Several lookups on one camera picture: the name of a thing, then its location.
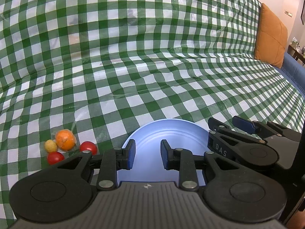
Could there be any red tomato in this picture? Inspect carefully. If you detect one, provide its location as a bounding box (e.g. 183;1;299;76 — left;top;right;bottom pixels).
79;141;98;155
47;152;65;165

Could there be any blue round plate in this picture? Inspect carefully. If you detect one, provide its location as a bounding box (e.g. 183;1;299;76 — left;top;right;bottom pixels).
117;119;209;182

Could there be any blue sofa armrest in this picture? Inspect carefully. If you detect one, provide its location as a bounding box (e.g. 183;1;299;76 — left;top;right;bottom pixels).
281;53;305;93

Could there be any small yellow fruit top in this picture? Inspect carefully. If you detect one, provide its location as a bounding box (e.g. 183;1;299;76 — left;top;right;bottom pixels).
44;139;57;153

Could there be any orange top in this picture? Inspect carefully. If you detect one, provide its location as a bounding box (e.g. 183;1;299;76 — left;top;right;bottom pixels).
55;129;76;151

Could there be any orange cushion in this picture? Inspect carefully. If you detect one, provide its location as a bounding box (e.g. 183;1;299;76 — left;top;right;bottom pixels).
254;3;287;68

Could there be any wooden side table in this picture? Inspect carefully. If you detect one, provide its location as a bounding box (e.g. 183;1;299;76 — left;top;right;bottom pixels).
287;45;305;67

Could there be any green white checkered cloth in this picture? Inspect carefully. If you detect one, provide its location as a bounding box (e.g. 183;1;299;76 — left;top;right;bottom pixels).
1;0;304;228

